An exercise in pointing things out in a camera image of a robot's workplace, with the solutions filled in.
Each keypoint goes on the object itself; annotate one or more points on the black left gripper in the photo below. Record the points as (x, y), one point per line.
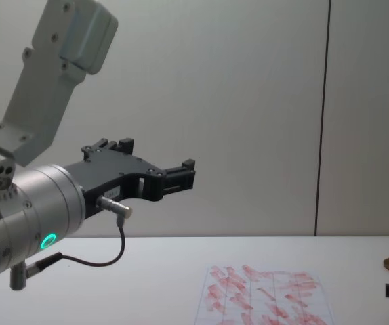
(113, 172)

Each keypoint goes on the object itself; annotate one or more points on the left robot arm with grey bracket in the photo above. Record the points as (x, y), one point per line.
(45, 199)

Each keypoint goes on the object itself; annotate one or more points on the white paper with red marks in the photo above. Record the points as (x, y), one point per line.
(262, 298)

